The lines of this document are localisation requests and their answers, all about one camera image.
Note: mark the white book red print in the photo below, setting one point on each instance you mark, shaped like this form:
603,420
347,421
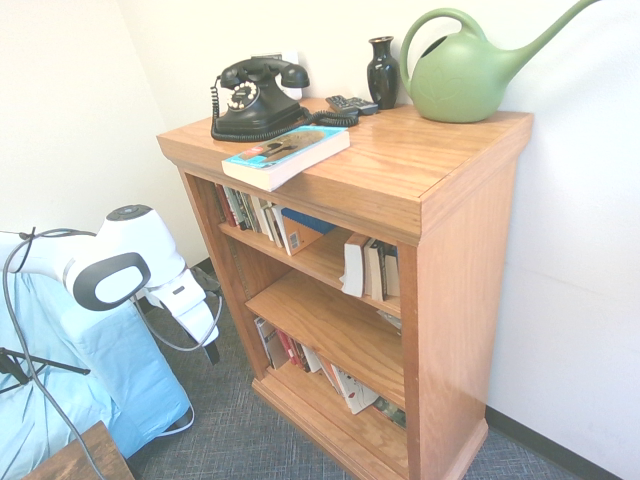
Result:
355,392

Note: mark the thick white paged book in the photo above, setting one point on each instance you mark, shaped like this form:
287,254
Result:
355,265

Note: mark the black tripod stand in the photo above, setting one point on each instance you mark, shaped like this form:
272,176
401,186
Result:
7,367

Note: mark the wooden bookshelf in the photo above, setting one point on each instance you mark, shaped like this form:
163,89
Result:
465,300

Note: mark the dark green camouflage book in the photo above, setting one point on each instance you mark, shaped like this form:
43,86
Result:
392,412

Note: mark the black rotary telephone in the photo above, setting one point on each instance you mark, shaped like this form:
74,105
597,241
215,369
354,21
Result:
250,107

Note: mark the green plastic watering can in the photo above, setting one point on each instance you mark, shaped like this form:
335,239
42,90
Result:
460,80

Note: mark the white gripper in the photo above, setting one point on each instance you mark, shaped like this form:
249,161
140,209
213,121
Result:
192,315

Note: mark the cream paperback book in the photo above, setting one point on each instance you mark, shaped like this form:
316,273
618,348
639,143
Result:
260,217
277,227

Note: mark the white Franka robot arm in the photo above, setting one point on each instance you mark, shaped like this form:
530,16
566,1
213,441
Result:
125,235

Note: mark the dark green spine book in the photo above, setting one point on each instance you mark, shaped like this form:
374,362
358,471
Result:
244,212

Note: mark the orange red paperback book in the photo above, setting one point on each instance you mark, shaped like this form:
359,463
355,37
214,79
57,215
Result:
305,237

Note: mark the black ceramic vase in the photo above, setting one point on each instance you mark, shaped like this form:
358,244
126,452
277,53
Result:
382,75

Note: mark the white and brown book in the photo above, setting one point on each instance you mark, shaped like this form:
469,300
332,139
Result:
270,345

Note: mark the dark wooden table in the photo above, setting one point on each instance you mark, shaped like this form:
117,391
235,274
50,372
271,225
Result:
85,455

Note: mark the tan paperback book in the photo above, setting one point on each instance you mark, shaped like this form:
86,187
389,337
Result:
374,272

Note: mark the red white spine book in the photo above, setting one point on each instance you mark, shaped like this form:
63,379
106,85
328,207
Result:
226,205

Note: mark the teal paperback book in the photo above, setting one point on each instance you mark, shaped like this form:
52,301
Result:
285,150

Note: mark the thin white book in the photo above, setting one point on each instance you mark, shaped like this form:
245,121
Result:
312,360

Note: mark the thin orange book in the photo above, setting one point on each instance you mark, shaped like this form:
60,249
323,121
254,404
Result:
330,375

